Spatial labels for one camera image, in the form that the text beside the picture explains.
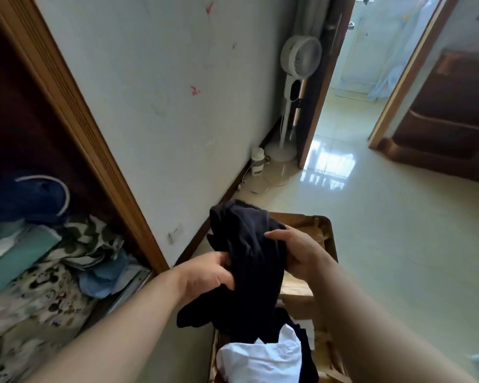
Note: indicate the person's right hand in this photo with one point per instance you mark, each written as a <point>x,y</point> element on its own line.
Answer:
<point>305,255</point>

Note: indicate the person's left hand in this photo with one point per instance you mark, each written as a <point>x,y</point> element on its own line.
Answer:
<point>203,275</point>

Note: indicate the gold hard-shell suitcase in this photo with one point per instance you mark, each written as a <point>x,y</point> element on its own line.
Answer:
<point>299,291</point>

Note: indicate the white polo shirt black trim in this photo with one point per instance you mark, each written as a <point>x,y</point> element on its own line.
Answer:
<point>259,362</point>

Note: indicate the person's right forearm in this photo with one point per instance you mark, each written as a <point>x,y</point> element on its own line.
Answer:
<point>375,339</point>

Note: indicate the person's left forearm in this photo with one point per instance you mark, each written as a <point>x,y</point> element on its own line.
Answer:
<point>115,347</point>

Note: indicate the small white jar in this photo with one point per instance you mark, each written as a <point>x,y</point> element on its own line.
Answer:
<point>258,161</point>

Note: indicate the dark brown room door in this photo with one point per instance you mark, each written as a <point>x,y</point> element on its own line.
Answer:
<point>323,95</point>

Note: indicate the panda print fabric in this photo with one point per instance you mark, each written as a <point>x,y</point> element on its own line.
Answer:
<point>36,299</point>

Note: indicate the teal folded cloth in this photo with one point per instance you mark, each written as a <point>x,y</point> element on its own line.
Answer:
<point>20,259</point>

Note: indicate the navy bag white piping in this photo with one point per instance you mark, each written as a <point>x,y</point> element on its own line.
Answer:
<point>24,199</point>

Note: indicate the dark brown wooden cabinet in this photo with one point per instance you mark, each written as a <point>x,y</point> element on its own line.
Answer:
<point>443,115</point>

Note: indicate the white standing fan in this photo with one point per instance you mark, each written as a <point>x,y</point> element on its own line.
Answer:
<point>301,55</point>

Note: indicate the white cabinet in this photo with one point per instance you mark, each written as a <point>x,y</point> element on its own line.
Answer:
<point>363,55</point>

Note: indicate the pale curtain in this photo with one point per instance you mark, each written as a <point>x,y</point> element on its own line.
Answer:
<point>311,15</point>

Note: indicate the white wall socket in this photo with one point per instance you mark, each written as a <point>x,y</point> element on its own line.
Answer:
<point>175,234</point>

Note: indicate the wooden door frame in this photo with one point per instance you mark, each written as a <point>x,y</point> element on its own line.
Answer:
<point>407,75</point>

